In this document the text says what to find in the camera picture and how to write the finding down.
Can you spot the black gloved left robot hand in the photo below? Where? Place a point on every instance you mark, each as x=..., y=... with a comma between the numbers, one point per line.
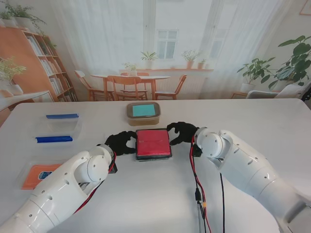
x=120, y=143

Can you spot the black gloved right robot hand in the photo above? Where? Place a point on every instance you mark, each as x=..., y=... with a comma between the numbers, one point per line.
x=184, y=134

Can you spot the brown paper food container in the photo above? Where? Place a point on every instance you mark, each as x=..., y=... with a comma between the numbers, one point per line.
x=143, y=121

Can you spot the red container lid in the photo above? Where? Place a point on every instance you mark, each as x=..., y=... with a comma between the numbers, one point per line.
x=152, y=143

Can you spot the black plastic tray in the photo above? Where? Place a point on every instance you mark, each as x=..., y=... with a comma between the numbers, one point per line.
x=153, y=158

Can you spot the clear lid with teal label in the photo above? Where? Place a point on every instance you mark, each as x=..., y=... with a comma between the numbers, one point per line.
x=143, y=110

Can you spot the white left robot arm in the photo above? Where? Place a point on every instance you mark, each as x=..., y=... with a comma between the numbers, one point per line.
x=60, y=189

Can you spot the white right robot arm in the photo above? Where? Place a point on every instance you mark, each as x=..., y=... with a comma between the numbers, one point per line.
x=247, y=167

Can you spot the clear container with blue clips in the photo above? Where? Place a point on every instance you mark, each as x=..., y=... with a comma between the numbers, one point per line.
x=58, y=128

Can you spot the clear lid with orange label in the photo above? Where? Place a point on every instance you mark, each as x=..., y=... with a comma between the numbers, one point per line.
x=36, y=176

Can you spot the printed room scene backdrop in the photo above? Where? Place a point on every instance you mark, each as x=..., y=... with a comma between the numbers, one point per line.
x=170, y=24

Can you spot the black equipment piece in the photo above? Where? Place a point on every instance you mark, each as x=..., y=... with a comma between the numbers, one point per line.
x=306, y=94

